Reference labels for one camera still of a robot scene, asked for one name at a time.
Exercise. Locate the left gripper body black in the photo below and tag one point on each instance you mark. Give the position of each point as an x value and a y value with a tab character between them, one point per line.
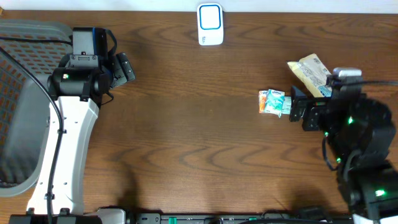
121	70

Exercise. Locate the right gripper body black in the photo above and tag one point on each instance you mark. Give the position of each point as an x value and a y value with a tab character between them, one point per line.
315	117

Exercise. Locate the teal wet-wipe packet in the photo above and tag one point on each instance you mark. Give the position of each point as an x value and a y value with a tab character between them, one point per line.
286	107

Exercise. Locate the green Kleenex tissue packet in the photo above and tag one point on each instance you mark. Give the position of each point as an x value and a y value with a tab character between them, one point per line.
274	102

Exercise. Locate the large yellow snack bag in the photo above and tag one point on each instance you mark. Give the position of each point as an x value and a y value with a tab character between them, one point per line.
312	72

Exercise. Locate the orange tissue packet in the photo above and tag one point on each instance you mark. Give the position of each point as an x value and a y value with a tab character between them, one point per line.
262	100

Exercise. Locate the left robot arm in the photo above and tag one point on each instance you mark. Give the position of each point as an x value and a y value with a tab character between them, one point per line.
75	90

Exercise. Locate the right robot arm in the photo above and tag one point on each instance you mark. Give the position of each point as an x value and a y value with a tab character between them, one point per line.
358	132

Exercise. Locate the white barcode scanner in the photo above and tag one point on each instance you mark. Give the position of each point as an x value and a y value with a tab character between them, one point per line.
210	24

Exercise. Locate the grey plastic basket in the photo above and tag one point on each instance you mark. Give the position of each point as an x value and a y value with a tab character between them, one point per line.
37	47

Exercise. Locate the black mounting rail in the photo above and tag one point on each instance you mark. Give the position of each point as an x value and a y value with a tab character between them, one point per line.
271	218

